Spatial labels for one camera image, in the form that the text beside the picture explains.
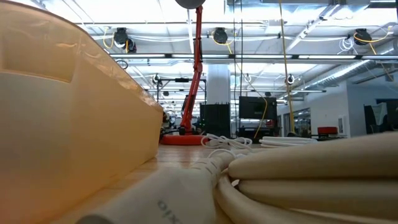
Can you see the dark room partition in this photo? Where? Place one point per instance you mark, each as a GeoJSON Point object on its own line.
{"type": "Point", "coordinates": [393, 112]}

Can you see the orange translucent plastic tray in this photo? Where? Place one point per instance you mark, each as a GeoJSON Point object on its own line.
{"type": "Point", "coordinates": [77, 130]}

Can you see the red desk lamp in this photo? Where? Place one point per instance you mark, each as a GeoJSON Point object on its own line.
{"type": "Point", "coordinates": [183, 140]}

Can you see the black perforated box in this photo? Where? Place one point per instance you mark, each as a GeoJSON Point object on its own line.
{"type": "Point", "coordinates": [216, 121]}

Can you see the silver ventilation duct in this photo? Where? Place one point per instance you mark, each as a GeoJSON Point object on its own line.
{"type": "Point", "coordinates": [351, 70]}

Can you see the red box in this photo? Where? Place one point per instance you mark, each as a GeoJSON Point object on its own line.
{"type": "Point", "coordinates": [327, 130]}

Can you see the long ceiling light bar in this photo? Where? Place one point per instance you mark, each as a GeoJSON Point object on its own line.
{"type": "Point", "coordinates": [264, 56]}

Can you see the white building column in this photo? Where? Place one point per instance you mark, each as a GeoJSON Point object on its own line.
{"type": "Point", "coordinates": [219, 84]}

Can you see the black background screen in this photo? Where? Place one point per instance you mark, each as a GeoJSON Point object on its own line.
{"type": "Point", "coordinates": [256, 107]}

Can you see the small black ceiling reel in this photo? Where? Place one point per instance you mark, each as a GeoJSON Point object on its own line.
{"type": "Point", "coordinates": [156, 80]}
{"type": "Point", "coordinates": [290, 79]}

